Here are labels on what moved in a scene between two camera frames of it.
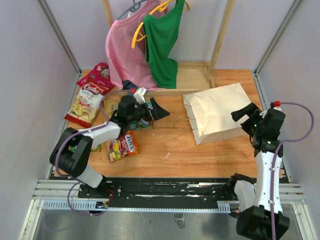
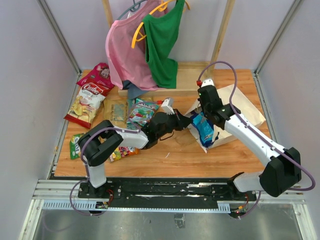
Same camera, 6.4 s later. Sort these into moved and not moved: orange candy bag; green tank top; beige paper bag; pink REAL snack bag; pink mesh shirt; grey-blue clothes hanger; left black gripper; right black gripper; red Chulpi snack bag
Moved: left black gripper; beige paper bag; right black gripper
Not moved: pink REAL snack bag; red Chulpi snack bag; grey-blue clothes hanger; orange candy bag; green tank top; pink mesh shirt
